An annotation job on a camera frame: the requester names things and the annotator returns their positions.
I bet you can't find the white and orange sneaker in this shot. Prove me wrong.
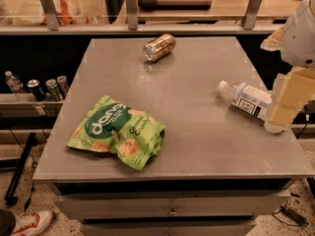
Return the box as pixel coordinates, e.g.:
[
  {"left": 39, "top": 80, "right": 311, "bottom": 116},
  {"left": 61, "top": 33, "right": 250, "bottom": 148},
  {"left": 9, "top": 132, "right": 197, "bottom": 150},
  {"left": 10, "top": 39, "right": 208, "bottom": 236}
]
[{"left": 10, "top": 210, "right": 54, "bottom": 236}]

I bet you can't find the black stand leg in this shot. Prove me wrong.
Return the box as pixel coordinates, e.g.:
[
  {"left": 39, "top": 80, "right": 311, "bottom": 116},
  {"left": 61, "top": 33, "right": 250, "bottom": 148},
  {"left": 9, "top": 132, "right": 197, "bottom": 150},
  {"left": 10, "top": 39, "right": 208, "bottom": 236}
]
[{"left": 1, "top": 133, "right": 38, "bottom": 207}]

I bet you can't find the grey side shelf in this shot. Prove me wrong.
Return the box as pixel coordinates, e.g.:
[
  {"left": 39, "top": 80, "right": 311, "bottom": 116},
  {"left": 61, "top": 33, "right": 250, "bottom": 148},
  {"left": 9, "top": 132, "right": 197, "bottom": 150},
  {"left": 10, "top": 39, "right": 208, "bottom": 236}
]
[{"left": 0, "top": 93, "right": 63, "bottom": 117}]

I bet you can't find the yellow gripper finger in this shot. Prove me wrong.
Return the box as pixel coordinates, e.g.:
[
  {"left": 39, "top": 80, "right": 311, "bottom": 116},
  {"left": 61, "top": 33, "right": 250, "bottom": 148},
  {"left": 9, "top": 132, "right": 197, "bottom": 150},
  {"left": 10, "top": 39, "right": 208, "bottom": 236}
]
[
  {"left": 260, "top": 28, "right": 283, "bottom": 51},
  {"left": 264, "top": 66, "right": 315, "bottom": 134}
]

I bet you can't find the left metal bracket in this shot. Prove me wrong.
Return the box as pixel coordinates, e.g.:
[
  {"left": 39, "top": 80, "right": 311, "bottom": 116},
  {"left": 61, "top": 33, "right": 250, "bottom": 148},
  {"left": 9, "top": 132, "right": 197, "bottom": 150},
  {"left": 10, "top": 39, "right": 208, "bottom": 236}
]
[{"left": 39, "top": 0, "right": 60, "bottom": 30}]

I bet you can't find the lower grey drawer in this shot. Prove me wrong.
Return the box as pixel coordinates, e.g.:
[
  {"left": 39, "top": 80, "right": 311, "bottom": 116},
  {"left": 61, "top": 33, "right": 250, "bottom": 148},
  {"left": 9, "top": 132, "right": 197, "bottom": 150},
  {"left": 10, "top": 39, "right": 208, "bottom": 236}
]
[{"left": 81, "top": 220, "right": 256, "bottom": 236}]

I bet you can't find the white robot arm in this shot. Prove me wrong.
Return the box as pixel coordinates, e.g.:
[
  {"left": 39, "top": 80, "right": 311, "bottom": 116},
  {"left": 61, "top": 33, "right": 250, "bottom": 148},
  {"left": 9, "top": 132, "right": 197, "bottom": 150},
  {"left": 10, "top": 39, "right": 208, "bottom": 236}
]
[{"left": 264, "top": 0, "right": 315, "bottom": 134}]

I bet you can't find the green can on shelf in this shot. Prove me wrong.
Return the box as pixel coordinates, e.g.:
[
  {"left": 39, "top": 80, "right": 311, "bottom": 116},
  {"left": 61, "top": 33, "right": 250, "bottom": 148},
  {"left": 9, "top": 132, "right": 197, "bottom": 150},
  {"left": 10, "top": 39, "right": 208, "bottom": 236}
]
[{"left": 45, "top": 79, "right": 63, "bottom": 101}]

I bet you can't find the right metal bracket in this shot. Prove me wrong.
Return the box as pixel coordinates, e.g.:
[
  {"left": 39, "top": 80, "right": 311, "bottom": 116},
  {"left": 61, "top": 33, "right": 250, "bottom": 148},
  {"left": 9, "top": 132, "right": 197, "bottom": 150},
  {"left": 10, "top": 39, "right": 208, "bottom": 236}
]
[{"left": 241, "top": 0, "right": 262, "bottom": 30}]

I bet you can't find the silver can on shelf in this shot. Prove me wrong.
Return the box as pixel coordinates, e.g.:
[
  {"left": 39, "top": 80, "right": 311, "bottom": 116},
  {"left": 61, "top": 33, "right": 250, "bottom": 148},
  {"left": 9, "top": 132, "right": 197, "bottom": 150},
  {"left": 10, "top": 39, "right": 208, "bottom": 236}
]
[{"left": 57, "top": 76, "right": 69, "bottom": 97}]

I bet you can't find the green rice chip bag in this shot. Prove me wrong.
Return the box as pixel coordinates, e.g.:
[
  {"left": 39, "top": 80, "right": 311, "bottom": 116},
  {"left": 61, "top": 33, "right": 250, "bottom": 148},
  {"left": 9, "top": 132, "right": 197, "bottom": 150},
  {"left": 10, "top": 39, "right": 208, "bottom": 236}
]
[{"left": 67, "top": 95, "right": 165, "bottom": 171}]

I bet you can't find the black power adapter on floor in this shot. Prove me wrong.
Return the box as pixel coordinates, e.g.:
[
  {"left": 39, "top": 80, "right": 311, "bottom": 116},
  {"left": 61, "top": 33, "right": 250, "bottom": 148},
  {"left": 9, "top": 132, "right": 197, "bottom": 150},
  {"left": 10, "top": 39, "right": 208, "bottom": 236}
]
[{"left": 281, "top": 206, "right": 308, "bottom": 227}]

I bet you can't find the clear plastic water bottle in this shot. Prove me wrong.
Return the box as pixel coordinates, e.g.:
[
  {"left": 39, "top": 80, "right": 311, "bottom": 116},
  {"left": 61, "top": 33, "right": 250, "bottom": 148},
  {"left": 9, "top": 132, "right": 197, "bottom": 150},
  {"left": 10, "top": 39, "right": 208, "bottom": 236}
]
[{"left": 218, "top": 81, "right": 272, "bottom": 121}]

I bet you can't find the dark blue can on shelf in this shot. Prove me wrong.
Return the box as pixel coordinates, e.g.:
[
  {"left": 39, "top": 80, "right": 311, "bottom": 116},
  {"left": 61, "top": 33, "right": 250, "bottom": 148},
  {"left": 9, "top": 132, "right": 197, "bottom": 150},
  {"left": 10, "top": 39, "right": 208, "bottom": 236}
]
[{"left": 27, "top": 79, "right": 46, "bottom": 101}]

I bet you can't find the orange white plastic bag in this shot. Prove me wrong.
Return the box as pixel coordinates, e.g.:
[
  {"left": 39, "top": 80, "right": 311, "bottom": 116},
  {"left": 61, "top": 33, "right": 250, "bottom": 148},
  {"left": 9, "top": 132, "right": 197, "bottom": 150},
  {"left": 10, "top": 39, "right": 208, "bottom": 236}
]
[{"left": 10, "top": 0, "right": 104, "bottom": 29}]

